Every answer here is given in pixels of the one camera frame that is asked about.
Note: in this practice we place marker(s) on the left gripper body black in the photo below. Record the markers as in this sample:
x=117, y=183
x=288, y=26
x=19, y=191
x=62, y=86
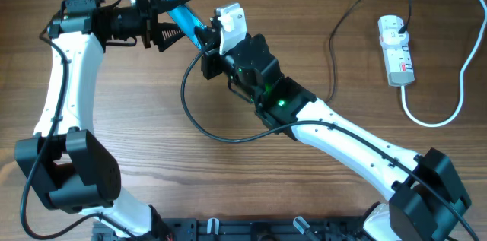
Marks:
x=147, y=20

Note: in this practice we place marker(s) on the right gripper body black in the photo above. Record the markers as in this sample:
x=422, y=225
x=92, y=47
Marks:
x=209, y=58

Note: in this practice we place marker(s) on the teal screen smartphone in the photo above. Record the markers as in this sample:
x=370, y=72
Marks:
x=187, y=21

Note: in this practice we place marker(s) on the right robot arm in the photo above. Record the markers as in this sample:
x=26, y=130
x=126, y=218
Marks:
x=424, y=197

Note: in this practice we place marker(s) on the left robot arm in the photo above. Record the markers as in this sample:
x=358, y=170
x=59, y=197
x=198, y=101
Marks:
x=64, y=163

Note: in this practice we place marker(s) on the white charger plug adapter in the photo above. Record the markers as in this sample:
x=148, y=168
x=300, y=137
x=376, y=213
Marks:
x=392, y=39

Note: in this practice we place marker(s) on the white power strip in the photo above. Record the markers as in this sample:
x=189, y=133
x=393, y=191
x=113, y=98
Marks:
x=398, y=62

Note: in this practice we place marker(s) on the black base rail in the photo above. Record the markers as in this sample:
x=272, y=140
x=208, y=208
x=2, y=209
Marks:
x=335, y=228

